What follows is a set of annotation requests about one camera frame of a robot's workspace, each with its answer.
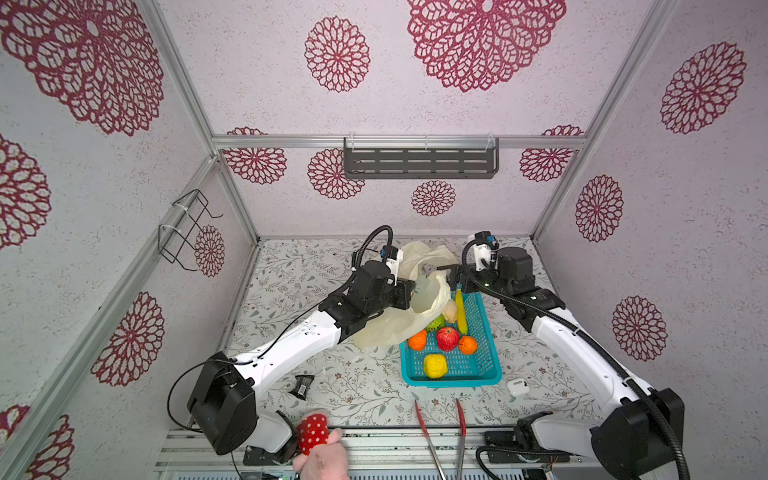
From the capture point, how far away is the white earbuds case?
0.84m

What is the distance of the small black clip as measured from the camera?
31.9 inches

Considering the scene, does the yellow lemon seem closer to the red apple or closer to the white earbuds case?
the red apple

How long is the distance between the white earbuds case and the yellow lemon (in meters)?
0.19

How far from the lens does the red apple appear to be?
2.88ft

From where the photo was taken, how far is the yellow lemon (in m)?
0.83

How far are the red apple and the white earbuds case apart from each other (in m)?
0.18

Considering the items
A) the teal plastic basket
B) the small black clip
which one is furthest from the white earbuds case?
the small black clip
